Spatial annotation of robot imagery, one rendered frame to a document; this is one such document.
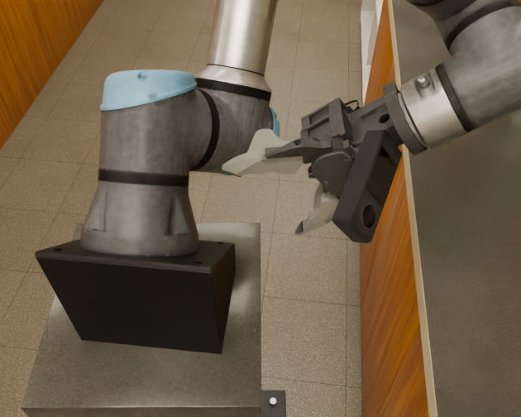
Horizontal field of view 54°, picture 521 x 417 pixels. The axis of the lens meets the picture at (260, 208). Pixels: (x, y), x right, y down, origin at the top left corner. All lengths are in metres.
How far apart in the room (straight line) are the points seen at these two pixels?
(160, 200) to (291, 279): 1.36
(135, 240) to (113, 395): 0.23
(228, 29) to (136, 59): 2.42
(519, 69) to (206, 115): 0.37
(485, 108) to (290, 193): 1.75
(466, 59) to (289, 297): 1.47
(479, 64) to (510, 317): 0.45
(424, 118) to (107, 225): 0.38
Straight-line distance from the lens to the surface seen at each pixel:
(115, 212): 0.63
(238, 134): 0.71
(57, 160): 2.56
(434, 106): 0.53
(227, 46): 0.74
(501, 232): 0.96
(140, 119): 0.63
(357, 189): 0.51
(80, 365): 0.78
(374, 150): 0.53
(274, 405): 1.71
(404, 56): 1.34
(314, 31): 3.35
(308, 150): 0.54
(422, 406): 0.95
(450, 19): 0.56
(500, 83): 0.52
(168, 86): 0.64
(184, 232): 0.65
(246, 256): 0.84
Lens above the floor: 1.61
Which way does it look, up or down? 48 degrees down
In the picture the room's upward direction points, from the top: straight up
